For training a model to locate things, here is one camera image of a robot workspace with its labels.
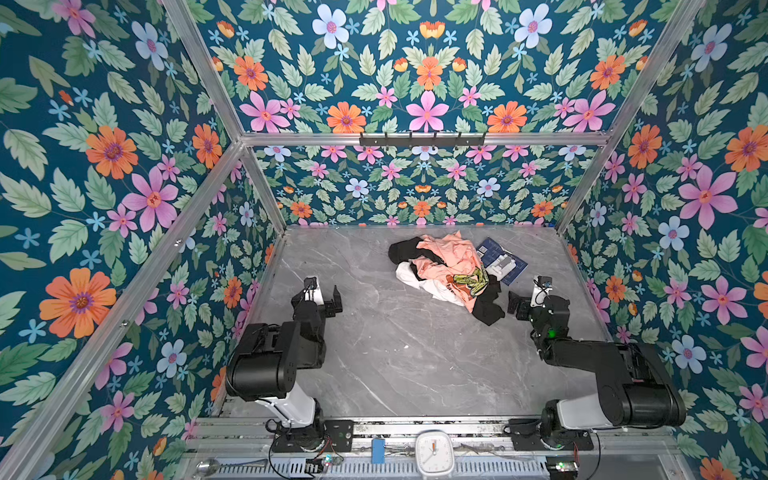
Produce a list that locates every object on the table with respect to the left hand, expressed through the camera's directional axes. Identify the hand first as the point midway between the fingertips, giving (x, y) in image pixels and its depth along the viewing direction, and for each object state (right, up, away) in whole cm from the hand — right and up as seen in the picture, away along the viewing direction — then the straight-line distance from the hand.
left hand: (321, 280), depth 90 cm
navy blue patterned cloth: (+58, +10, +21) cm, 63 cm away
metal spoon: (-20, -42, -22) cm, 51 cm away
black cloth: (+52, -9, +3) cm, 53 cm away
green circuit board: (+8, -41, -20) cm, 46 cm away
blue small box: (+19, -41, -18) cm, 48 cm away
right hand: (+65, -4, +2) cm, 65 cm away
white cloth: (+36, -4, +7) cm, 37 cm away
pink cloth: (+41, +8, +5) cm, 42 cm away
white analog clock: (+33, -38, -22) cm, 55 cm away
